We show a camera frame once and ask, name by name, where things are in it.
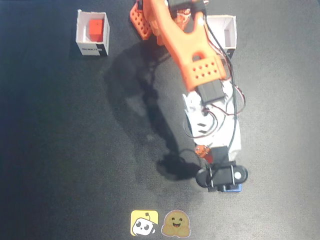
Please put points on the hugging face emoji sticker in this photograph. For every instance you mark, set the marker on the hugging face emoji sticker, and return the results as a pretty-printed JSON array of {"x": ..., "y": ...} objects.
[{"x": 175, "y": 223}]

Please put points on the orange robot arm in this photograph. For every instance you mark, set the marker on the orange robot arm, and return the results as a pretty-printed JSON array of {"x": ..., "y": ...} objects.
[{"x": 185, "y": 50}]

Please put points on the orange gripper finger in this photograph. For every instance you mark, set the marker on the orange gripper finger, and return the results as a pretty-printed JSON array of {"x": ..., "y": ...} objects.
[{"x": 206, "y": 153}]

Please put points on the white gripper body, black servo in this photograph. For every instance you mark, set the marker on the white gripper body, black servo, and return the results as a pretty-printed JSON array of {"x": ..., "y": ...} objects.
[{"x": 223, "y": 175}]

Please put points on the blue cube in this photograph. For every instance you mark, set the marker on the blue cube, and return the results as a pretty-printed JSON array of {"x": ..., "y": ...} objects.
[{"x": 233, "y": 189}]

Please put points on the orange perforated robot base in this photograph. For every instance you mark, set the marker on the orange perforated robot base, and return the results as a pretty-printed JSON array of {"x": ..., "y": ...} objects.
[{"x": 140, "y": 23}]

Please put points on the yellow robot face sticker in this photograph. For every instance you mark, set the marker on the yellow robot face sticker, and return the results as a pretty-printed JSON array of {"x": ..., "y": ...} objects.
[{"x": 143, "y": 223}]

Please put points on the red cube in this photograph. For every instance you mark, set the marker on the red cube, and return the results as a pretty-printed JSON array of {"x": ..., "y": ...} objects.
[{"x": 96, "y": 30}]

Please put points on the white cardboard box, black label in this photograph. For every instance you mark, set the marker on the white cardboard box, black label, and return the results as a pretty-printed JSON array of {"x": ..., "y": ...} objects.
[
  {"x": 85, "y": 47},
  {"x": 230, "y": 27}
]

